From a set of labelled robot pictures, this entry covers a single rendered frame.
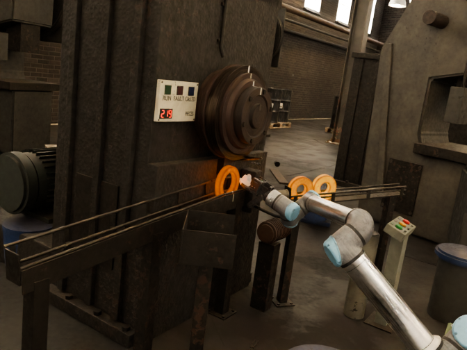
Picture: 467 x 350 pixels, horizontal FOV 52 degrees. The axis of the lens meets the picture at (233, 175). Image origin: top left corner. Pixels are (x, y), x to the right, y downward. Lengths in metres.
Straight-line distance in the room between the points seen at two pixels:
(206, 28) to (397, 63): 2.91
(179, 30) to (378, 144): 3.18
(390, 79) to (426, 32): 0.52
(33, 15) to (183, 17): 4.34
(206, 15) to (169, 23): 0.25
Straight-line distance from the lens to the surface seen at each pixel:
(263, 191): 2.49
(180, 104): 2.21
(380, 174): 4.96
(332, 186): 2.86
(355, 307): 2.96
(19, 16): 6.28
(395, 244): 2.82
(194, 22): 2.27
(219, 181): 2.39
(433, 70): 4.78
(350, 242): 2.01
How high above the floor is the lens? 1.31
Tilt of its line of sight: 12 degrees down
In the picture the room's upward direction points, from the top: 7 degrees clockwise
